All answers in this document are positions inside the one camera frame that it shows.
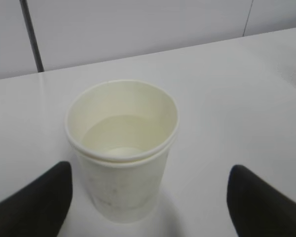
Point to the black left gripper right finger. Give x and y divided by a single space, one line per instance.
256 208

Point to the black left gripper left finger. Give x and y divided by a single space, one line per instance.
40 208

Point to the white paper cup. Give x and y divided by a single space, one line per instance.
121 132

